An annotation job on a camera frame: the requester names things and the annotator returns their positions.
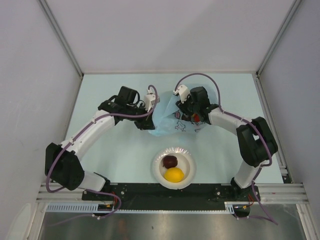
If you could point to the light blue plastic bag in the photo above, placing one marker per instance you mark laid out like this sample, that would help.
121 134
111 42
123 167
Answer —
166 116

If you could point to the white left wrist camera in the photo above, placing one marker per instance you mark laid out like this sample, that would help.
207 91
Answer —
150 100

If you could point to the white paper plate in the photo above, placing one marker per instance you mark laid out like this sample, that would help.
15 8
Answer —
185 162

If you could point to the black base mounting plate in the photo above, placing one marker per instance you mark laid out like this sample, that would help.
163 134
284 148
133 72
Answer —
195 197

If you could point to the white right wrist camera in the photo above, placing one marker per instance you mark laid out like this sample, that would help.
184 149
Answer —
183 92

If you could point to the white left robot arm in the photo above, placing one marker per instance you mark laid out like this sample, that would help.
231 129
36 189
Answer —
63 160

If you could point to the yellow fake lemon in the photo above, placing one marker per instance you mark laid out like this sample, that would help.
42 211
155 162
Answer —
174 175

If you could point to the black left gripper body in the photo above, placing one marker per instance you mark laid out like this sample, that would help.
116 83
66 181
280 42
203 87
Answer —
140 122

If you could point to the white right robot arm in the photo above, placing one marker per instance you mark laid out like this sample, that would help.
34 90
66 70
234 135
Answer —
255 139

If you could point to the white slotted cable duct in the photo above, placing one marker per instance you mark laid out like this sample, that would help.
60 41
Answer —
80 207

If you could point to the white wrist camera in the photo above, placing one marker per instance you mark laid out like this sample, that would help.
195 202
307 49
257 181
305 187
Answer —
183 92
150 100

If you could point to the dark red fake plum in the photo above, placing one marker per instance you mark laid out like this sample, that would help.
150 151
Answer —
169 161

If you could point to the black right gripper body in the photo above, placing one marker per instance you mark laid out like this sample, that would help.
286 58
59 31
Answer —
188 108

